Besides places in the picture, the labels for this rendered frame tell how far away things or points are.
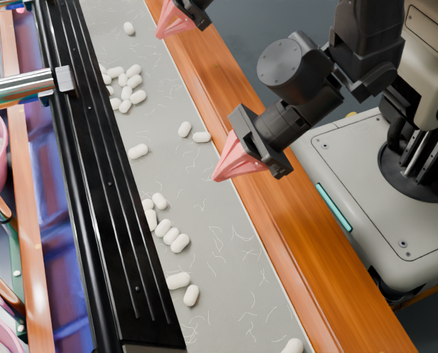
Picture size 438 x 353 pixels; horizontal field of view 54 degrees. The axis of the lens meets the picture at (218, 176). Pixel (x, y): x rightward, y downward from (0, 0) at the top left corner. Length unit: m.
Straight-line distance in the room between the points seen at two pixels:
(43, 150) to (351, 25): 0.34
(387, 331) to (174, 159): 0.44
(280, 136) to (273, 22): 1.99
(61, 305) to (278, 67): 0.33
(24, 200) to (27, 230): 0.06
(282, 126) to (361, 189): 0.86
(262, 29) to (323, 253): 1.91
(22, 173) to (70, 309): 0.54
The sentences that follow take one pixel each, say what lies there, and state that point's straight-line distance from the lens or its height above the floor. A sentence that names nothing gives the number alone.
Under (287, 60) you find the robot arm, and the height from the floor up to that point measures 1.05.
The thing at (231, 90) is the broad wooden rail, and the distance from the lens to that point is 0.88.
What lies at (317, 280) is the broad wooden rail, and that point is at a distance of 0.65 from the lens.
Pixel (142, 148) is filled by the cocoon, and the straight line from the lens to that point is 0.79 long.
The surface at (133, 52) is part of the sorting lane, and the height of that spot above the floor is 0.74.
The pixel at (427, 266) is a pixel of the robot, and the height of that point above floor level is 0.27.
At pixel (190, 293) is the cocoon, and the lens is 0.63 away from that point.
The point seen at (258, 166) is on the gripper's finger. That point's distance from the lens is 0.59.
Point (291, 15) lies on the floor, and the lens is 2.59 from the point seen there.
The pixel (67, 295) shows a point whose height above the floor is 1.09.
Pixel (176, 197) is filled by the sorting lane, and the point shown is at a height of 0.74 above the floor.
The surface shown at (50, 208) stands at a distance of 0.33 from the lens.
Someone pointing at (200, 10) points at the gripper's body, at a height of 0.92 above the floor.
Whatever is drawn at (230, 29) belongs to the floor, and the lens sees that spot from 2.45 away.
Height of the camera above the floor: 1.34
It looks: 52 degrees down
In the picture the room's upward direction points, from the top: straight up
